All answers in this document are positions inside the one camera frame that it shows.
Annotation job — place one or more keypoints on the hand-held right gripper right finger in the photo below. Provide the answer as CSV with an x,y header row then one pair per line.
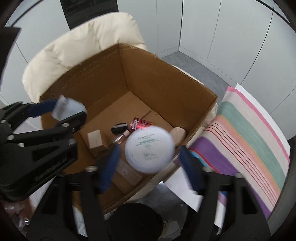
x,y
189,171

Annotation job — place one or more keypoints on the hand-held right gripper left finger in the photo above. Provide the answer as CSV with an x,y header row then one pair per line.
x,y
108,169

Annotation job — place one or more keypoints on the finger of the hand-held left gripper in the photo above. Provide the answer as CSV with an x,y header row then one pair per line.
x,y
41,109
67,126

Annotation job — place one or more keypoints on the clear plastic container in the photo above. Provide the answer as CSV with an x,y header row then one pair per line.
x,y
126,172

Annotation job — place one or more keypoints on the light blue jar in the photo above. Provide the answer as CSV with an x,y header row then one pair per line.
x,y
67,107

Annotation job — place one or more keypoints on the pink square box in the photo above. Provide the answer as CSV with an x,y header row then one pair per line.
x,y
94,138

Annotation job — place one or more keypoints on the pink bottle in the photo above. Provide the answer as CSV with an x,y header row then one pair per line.
x,y
120,138

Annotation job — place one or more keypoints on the black round compact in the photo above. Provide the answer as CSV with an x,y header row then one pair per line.
x,y
119,128

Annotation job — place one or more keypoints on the white round jar lid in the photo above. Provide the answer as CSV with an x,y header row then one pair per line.
x,y
149,148

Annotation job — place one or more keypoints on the brown cardboard box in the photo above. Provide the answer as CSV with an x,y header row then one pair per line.
x,y
150,76

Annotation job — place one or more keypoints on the person's left hand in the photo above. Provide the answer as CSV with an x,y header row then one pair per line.
x,y
13,206

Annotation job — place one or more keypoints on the white table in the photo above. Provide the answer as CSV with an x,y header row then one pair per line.
x,y
182,187

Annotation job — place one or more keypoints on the person's black pants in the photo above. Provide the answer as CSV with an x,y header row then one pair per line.
x,y
136,222

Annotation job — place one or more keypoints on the striped colourful cloth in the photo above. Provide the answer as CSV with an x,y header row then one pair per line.
x,y
242,139

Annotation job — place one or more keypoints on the cream padded chair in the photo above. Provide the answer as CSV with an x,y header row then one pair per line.
x,y
81,46

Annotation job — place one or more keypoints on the black built-in oven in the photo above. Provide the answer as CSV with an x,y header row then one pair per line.
x,y
92,9

